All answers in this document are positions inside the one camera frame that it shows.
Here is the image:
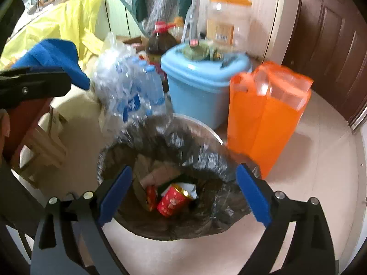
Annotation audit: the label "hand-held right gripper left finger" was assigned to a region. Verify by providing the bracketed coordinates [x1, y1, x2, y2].
[30, 165, 134, 275]

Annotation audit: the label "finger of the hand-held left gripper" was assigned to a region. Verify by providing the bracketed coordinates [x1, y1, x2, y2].
[0, 66, 72, 109]

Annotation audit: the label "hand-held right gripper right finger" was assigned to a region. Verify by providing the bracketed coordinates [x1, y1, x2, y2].
[235, 163, 336, 275]

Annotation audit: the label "small red packet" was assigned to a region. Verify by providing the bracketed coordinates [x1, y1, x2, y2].
[146, 185, 158, 211]

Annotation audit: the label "red paper cup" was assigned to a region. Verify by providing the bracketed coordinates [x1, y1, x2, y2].
[156, 184, 193, 217]

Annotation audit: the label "trash bin with black bag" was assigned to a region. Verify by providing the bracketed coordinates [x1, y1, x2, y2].
[97, 117, 261, 241]

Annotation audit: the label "white trash bin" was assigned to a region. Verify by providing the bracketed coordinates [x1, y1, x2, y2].
[169, 113, 224, 146]

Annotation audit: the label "person's left hand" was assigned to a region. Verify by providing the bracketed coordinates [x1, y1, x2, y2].
[0, 109, 11, 152]

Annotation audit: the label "blue tablecloth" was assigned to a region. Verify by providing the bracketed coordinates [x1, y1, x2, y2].
[11, 38, 91, 91]

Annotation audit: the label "reddish brown wooden board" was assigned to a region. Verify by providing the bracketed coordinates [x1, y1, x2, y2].
[8, 97, 53, 161]

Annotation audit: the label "brown cardboard scrap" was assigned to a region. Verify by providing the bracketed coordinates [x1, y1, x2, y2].
[135, 155, 184, 190]

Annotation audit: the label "light wooden stool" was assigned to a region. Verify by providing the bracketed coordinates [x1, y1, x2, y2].
[19, 106, 68, 187]

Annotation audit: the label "yellow plastic sheet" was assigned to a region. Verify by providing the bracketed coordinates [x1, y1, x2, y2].
[0, 0, 105, 69]

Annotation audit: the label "orange bag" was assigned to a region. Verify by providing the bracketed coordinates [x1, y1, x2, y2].
[227, 61, 314, 179]

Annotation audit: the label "pack of water bottles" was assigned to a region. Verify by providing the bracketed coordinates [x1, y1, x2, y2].
[93, 33, 168, 134]

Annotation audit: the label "light green cabinet doors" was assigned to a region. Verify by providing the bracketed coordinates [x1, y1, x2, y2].
[103, 0, 144, 39]

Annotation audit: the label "light blue storage bucket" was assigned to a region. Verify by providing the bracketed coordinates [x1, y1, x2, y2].
[161, 41, 253, 131]

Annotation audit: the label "red-capped dark bottle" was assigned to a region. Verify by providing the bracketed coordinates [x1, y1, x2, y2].
[146, 21, 178, 92]

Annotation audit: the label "green-edged grey apron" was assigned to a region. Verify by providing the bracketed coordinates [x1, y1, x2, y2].
[110, 0, 198, 30]

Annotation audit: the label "orange-capped oil bottle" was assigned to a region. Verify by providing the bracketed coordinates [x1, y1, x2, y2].
[172, 17, 185, 39]

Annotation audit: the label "green crumpled bag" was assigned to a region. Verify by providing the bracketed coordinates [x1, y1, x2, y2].
[182, 38, 230, 62]

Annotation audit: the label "brown wooden door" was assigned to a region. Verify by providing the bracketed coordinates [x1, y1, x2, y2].
[282, 0, 367, 134]

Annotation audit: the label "white pole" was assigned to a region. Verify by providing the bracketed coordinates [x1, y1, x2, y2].
[183, 0, 207, 43]

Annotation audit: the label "orange-lidded plastic jar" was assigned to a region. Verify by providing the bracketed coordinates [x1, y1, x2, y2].
[206, 0, 253, 53]

